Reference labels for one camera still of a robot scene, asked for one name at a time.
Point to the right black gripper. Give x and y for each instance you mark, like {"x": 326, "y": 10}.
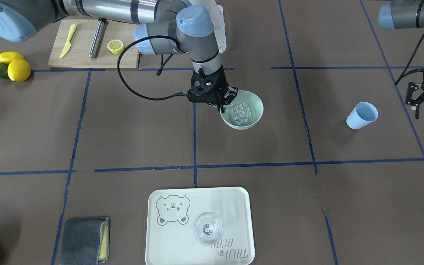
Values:
{"x": 221, "y": 85}

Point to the green ceramic bowl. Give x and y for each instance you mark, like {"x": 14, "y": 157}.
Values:
{"x": 256, "y": 104}

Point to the light blue plastic cup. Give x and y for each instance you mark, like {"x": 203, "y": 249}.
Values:
{"x": 362, "y": 115}

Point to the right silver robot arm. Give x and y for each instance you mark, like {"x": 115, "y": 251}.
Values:
{"x": 173, "y": 27}

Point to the ice cubes in bowl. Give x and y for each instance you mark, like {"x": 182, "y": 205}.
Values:
{"x": 241, "y": 114}

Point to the half lemon slice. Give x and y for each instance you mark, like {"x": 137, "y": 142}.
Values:
{"x": 115, "y": 46}

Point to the clear wine glass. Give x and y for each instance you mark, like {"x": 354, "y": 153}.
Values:
{"x": 208, "y": 227}

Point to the wooden cutting board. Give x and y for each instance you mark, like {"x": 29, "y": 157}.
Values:
{"x": 77, "y": 56}

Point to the cream bear serving tray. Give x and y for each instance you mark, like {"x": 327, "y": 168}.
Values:
{"x": 170, "y": 237}

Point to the yellow plastic knife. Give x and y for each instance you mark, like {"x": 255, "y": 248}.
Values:
{"x": 67, "y": 44}

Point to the grey folded cloth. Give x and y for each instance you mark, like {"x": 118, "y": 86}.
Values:
{"x": 85, "y": 241}

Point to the yellow lemon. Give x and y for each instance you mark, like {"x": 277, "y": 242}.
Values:
{"x": 7, "y": 57}
{"x": 19, "y": 70}

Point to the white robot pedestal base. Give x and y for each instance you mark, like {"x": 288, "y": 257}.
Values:
{"x": 216, "y": 14}

